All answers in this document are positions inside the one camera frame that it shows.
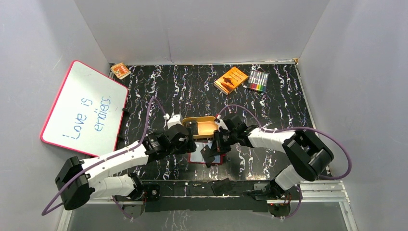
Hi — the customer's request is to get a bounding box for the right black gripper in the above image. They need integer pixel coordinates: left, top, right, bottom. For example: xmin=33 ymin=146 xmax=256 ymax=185
xmin=208 ymin=129 xmax=238 ymax=157

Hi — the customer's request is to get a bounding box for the red card holder wallet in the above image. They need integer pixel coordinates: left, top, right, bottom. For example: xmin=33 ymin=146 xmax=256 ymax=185
xmin=188 ymin=141 xmax=225 ymax=164

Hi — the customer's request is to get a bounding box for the stack of black credit cards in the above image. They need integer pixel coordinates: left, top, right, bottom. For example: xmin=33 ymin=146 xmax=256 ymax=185
xmin=185 ymin=120 xmax=199 ymax=136

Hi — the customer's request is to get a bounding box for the orange oval tray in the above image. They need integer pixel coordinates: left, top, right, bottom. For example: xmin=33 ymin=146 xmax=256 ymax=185
xmin=182 ymin=116 xmax=218 ymax=139

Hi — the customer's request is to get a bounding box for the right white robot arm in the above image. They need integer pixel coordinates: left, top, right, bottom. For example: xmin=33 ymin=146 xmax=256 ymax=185
xmin=201 ymin=114 xmax=334 ymax=199

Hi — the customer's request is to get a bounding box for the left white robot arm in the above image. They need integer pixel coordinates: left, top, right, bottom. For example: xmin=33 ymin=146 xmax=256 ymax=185
xmin=55 ymin=124 xmax=196 ymax=210

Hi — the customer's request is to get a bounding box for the small orange card box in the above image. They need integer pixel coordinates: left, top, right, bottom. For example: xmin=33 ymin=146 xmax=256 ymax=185
xmin=111 ymin=63 xmax=131 ymax=79

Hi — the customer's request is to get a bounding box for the orange book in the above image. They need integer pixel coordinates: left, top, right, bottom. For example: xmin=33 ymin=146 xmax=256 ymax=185
xmin=214 ymin=66 xmax=248 ymax=95

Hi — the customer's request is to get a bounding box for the pack of coloured markers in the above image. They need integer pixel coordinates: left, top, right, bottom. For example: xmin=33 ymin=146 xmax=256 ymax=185
xmin=246 ymin=70 xmax=269 ymax=93

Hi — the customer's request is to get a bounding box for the pink framed whiteboard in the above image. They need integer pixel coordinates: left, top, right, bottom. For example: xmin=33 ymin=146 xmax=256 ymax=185
xmin=40 ymin=60 xmax=128 ymax=156

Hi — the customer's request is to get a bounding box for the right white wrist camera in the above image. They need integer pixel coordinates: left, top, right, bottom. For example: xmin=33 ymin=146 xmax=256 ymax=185
xmin=214 ymin=117 xmax=228 ymax=130

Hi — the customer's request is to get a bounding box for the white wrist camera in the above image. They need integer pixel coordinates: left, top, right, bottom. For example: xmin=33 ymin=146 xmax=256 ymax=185
xmin=163 ymin=114 xmax=183 ymax=128
xmin=214 ymin=117 xmax=228 ymax=130

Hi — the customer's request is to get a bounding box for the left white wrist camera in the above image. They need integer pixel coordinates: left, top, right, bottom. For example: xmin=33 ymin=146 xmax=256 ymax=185
xmin=163 ymin=114 xmax=183 ymax=128

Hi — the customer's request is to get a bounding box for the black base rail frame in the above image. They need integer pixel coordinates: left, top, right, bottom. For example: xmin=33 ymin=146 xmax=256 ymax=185
xmin=64 ymin=180 xmax=350 ymax=220

